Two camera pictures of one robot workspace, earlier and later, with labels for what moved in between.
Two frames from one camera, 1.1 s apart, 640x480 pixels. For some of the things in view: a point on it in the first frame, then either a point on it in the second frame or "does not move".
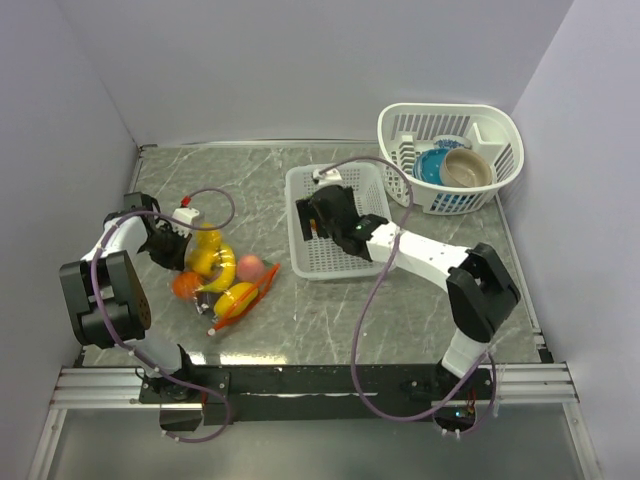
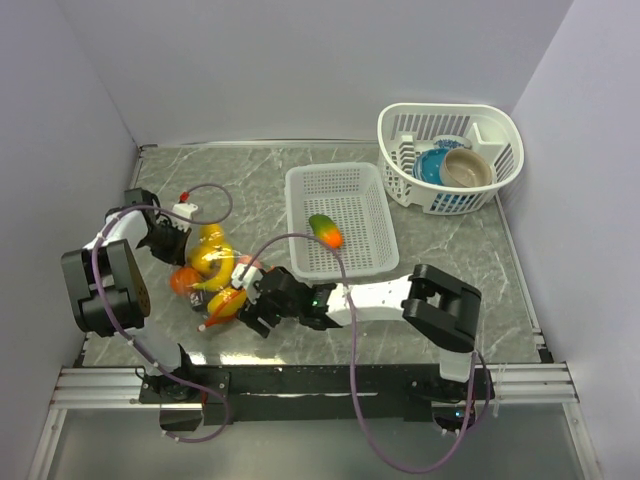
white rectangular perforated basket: [318, 257] does not move
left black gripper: [176, 259] does not move
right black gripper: [304, 209] to [250, 317]
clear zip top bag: [220, 284] does not move
